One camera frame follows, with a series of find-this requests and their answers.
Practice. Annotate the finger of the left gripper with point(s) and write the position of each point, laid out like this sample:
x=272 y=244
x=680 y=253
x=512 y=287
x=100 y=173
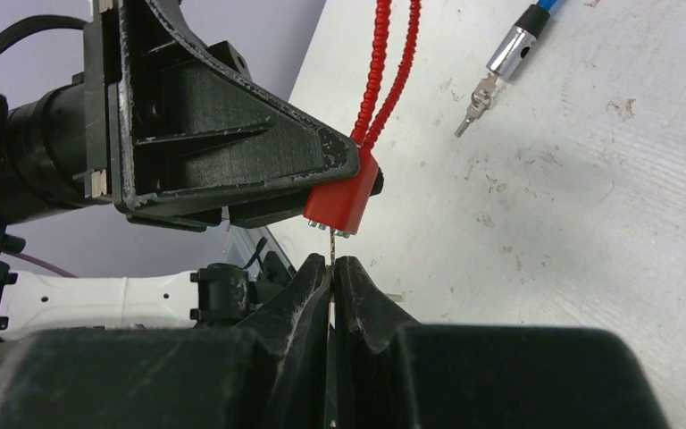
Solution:
x=193 y=197

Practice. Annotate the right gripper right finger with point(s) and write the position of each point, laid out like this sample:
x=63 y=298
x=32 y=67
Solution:
x=402 y=373

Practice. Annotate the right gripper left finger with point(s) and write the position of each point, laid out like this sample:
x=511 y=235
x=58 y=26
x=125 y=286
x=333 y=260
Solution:
x=268 y=371

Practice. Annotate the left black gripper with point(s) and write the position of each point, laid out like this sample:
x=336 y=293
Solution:
x=170 y=129

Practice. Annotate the red lock keys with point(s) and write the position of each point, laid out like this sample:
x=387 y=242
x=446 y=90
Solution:
x=332 y=248

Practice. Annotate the red cable padlock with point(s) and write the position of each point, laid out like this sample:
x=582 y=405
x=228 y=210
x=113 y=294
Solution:
x=340 y=205

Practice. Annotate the blue cable lock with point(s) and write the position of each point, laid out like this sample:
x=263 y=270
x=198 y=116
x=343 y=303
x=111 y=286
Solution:
x=519 y=41

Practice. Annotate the blue lock keys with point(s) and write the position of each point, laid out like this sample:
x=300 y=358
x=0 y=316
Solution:
x=481 y=99

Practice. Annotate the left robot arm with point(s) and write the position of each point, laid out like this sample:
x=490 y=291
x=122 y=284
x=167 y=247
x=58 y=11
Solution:
x=42 y=146

